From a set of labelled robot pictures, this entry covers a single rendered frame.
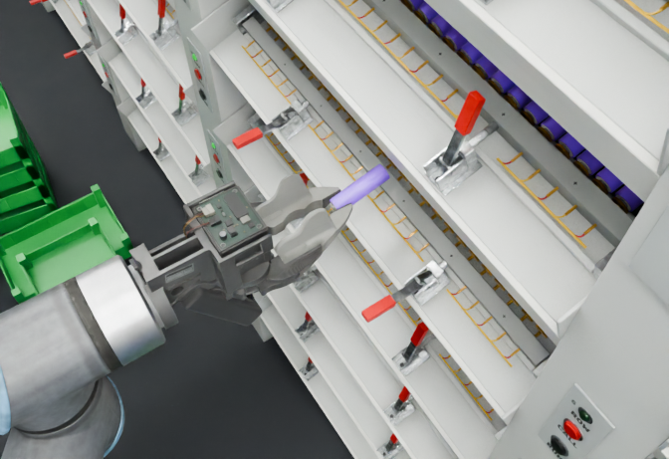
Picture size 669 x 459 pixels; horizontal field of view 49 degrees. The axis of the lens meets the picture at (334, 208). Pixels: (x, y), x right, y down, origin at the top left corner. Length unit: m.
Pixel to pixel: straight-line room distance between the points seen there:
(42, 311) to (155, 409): 1.15
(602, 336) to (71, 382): 0.42
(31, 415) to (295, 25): 0.42
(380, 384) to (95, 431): 0.53
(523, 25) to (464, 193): 0.20
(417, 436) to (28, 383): 0.65
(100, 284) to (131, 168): 1.50
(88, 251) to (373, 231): 1.20
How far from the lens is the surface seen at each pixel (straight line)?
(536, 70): 0.44
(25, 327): 0.66
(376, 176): 0.74
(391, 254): 0.81
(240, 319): 0.76
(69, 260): 1.93
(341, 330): 1.20
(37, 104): 2.40
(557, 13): 0.46
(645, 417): 0.55
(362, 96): 0.68
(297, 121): 0.89
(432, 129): 0.64
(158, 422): 1.78
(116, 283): 0.65
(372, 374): 1.17
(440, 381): 0.96
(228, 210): 0.66
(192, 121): 1.46
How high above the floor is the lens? 1.65
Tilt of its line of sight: 56 degrees down
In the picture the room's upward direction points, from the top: straight up
